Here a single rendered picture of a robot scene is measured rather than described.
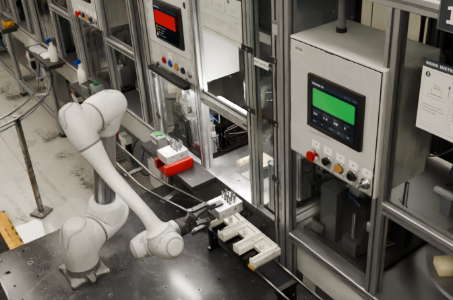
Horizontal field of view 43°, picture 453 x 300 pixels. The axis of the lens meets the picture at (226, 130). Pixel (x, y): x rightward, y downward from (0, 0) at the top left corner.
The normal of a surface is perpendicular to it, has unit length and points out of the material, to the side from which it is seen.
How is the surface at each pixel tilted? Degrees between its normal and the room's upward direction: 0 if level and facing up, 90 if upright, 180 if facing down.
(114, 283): 0
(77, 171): 0
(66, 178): 0
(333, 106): 90
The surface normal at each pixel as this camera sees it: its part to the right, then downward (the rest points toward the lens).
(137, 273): -0.06, -0.87
